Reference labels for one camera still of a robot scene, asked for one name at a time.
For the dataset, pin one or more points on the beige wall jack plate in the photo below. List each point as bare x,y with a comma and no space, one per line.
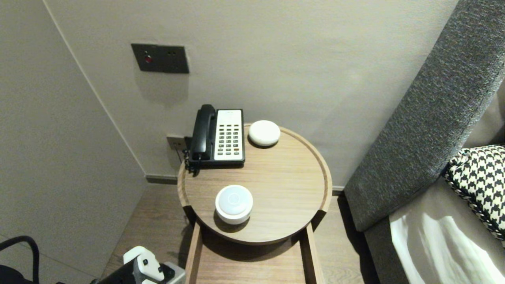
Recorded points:
175,142

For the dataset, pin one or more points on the beige bed linen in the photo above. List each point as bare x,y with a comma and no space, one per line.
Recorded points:
434,244

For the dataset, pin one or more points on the dark wall plate small holes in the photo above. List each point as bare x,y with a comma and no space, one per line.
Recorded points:
175,60

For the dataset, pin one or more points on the grey fabric bed frame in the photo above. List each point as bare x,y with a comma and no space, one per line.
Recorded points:
380,256

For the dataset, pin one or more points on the white domed round speaker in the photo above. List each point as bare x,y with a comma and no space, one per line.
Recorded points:
264,133

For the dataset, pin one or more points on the round wooden side table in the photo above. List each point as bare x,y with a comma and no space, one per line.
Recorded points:
276,189

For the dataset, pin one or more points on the white keypad telephone base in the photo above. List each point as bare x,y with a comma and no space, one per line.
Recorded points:
229,134

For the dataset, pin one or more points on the black telephone handset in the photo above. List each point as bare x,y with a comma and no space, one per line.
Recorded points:
203,130

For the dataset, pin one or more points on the grey fabric headboard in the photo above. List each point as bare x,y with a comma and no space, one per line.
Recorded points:
426,118

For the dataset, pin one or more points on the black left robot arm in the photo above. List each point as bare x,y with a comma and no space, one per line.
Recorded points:
114,278

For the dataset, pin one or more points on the dark switch plate red light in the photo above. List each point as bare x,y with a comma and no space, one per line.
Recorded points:
146,58

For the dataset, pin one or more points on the curved wooden table drawer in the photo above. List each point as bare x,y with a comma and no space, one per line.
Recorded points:
252,272

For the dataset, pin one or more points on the white round lidded jar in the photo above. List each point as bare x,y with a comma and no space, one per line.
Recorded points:
234,203

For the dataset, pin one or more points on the houndstooth black white pillow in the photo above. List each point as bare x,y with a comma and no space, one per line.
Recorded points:
479,177

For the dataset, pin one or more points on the grey wall baseboard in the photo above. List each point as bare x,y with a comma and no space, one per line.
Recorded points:
161,180

